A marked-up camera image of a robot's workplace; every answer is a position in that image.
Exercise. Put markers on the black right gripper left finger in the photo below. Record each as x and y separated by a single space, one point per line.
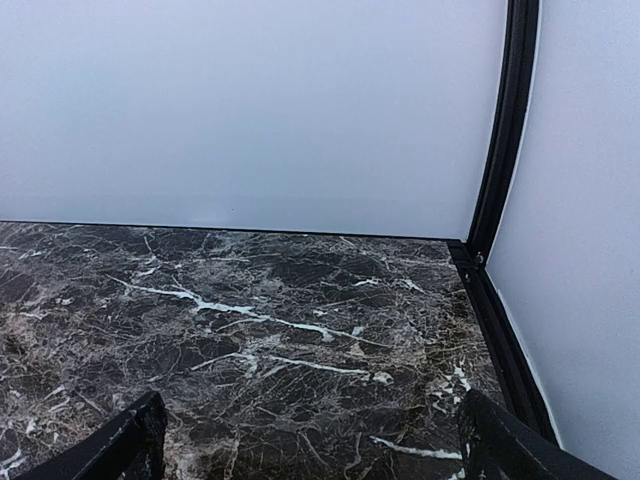
129 446

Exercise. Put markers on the black right corner frame post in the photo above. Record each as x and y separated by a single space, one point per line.
509 118

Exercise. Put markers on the black right side rail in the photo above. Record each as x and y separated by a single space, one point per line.
521 394

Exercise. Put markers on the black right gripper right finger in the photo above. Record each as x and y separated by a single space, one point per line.
496 445

